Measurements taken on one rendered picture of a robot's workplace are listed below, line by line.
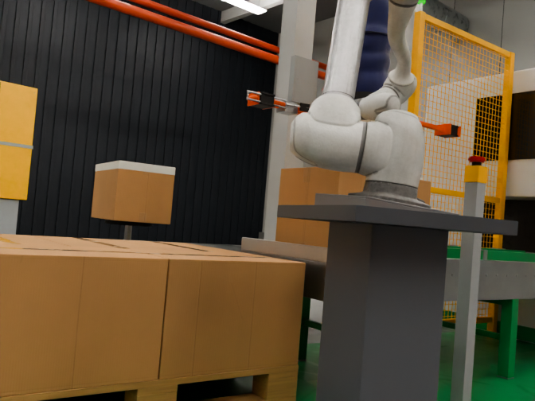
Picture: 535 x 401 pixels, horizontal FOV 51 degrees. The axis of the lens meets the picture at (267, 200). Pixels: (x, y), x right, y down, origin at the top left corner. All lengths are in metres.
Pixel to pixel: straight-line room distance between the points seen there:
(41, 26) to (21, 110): 4.15
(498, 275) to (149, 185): 2.27
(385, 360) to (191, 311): 0.71
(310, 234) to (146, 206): 1.72
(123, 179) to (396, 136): 2.52
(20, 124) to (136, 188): 5.69
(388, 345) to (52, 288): 0.97
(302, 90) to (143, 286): 2.14
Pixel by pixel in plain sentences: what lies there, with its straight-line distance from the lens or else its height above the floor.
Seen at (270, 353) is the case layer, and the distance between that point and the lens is 2.19.
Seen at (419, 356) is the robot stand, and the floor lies 0.36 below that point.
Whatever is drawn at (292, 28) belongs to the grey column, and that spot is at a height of 1.97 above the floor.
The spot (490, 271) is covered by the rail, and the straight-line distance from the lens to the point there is 2.93.
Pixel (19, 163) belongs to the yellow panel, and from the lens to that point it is 9.37.
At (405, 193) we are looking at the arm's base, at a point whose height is 0.80.
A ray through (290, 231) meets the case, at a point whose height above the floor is 0.66.
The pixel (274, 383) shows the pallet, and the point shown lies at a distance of 2.23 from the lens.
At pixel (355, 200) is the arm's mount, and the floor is 0.77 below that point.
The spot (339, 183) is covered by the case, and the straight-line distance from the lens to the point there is 2.32.
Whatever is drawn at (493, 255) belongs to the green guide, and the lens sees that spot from 3.15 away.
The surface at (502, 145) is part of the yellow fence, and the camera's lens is 4.48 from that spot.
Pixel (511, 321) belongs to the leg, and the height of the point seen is 0.29.
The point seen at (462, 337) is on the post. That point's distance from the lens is 2.51.
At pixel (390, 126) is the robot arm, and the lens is 1.64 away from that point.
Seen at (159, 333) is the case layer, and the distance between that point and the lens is 1.92.
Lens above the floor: 0.69
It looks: 2 degrees up
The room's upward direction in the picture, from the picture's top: 5 degrees clockwise
